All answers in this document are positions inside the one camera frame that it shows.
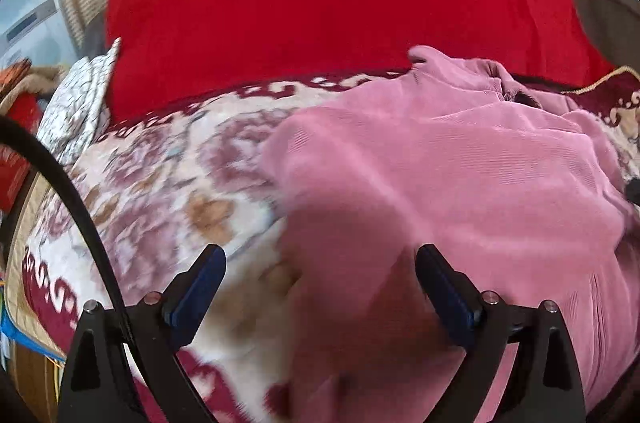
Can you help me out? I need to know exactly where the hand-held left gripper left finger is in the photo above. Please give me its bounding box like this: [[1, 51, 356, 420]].
[[57, 244, 228, 423]]

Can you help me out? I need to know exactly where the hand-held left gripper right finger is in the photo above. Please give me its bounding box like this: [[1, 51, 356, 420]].
[[416, 244, 586, 423]]

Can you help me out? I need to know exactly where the pink corduroy garment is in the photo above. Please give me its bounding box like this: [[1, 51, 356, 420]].
[[260, 45, 640, 423]]

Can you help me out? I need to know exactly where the floral printed blanket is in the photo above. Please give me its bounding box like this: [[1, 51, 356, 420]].
[[22, 67, 640, 423]]

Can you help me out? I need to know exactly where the red box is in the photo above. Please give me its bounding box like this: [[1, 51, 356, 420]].
[[0, 142, 32, 212]]

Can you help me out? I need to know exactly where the white crackle-pattern pillow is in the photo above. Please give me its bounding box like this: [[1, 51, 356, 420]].
[[37, 38, 122, 166]]

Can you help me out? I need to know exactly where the tan plush toy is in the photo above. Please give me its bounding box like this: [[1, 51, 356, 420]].
[[0, 59, 68, 116]]

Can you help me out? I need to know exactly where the red velvet cushion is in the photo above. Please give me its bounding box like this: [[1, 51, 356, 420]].
[[105, 0, 617, 124]]

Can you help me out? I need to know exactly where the black cable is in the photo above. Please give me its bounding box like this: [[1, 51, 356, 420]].
[[0, 115, 135, 349]]

